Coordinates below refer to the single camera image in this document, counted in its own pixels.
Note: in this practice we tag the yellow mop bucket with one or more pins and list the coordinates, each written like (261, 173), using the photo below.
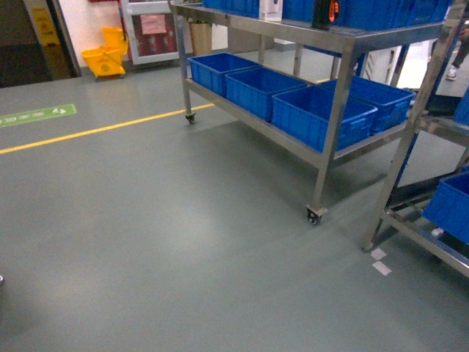
(106, 60)

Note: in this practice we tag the blue bin on cart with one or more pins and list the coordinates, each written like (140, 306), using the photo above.
(305, 114)
(210, 70)
(253, 89)
(392, 103)

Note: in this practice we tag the steel shelf rack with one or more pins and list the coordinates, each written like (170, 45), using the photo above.
(425, 194)

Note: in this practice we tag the steel wheeled shelf cart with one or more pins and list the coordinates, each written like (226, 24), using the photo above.
(347, 46)

